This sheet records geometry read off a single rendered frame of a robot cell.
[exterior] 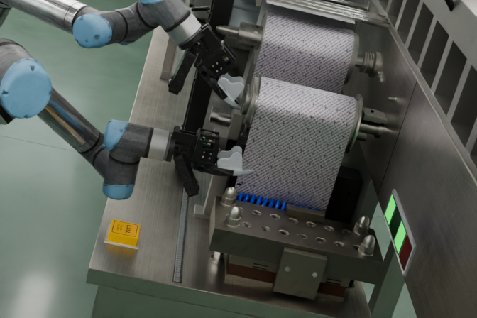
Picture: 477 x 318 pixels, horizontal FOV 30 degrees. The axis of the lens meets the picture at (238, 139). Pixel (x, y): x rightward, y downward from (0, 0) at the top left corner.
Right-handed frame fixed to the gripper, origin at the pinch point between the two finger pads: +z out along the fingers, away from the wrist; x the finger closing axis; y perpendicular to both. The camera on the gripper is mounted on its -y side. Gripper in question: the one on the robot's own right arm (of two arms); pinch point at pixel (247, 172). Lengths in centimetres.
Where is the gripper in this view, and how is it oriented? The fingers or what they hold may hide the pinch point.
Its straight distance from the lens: 216.7
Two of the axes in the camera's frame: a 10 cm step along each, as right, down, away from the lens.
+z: 9.7, 2.1, 1.0
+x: -0.1, -4.0, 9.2
